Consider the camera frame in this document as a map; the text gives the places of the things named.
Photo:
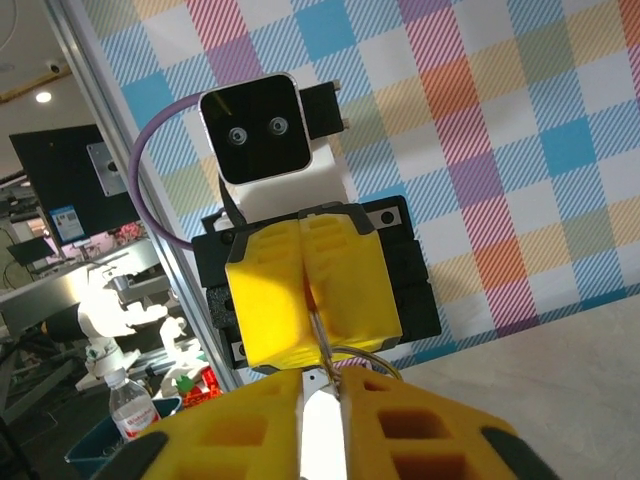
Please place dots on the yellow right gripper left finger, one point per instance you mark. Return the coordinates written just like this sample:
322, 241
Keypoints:
225, 440

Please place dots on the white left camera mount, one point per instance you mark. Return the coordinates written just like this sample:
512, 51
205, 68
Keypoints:
300, 185

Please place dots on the clear plastic water bottle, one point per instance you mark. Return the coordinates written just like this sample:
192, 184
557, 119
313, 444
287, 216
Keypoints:
132, 415

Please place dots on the red green toy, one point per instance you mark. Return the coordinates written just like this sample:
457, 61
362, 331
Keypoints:
200, 390

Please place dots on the black monitor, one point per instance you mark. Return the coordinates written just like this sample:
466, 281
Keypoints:
55, 165

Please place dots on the teal plastic bin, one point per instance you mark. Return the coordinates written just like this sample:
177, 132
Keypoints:
90, 455

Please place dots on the aluminium frame post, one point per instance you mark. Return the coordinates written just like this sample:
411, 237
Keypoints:
95, 75

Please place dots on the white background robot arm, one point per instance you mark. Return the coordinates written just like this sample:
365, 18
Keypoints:
100, 320

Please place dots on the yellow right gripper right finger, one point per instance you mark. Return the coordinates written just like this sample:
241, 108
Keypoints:
430, 440

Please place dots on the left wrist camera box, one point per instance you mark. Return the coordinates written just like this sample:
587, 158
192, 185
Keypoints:
255, 130

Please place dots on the white dome security camera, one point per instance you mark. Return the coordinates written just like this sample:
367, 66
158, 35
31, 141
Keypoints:
56, 67

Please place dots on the round ceiling light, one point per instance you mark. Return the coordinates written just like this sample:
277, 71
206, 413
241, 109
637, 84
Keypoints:
43, 97

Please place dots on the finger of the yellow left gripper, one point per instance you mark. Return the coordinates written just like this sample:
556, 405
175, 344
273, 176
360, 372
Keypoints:
350, 280
270, 300

